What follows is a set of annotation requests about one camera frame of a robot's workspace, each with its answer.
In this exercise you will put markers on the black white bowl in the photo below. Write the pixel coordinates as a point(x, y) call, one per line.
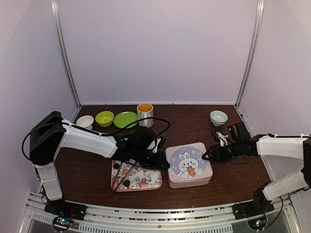
point(86, 122)

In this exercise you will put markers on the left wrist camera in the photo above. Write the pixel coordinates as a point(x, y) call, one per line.
point(156, 144)

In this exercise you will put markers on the right aluminium frame post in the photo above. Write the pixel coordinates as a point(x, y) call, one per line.
point(258, 20)

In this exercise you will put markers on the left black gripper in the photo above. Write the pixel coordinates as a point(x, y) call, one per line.
point(163, 160)

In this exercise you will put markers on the floral pink tray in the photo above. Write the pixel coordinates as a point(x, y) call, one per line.
point(139, 179)

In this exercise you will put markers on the pink divided tin box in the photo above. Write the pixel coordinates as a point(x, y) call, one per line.
point(190, 183)

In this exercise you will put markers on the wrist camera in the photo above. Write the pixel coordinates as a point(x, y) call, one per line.
point(156, 144)
point(220, 138)

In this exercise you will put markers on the green plate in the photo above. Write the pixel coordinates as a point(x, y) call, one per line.
point(122, 119)

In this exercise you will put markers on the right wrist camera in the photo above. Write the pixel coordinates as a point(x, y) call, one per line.
point(220, 138)

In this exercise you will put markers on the floral white mug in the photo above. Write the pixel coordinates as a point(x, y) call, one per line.
point(144, 111)

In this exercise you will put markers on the aluminium frame post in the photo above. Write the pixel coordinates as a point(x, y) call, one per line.
point(258, 20)
point(63, 52)

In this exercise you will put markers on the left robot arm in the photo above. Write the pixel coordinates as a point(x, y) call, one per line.
point(54, 134)

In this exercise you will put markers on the left aluminium frame post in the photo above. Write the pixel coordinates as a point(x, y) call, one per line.
point(63, 52)

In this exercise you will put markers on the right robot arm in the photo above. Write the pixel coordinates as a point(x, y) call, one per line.
point(287, 157)

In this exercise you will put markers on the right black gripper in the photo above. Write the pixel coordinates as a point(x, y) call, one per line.
point(216, 155)

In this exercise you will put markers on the metal serving tongs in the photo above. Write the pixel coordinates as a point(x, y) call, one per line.
point(120, 176)

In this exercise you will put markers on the pale blue tea bowl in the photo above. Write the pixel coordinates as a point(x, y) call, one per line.
point(218, 118)

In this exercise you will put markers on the front aluminium rail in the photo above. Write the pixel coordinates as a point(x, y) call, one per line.
point(213, 219)

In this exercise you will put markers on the pink rabbit tin lid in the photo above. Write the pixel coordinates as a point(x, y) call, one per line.
point(186, 162)

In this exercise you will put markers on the green bowl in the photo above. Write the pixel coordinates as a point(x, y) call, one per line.
point(105, 118)

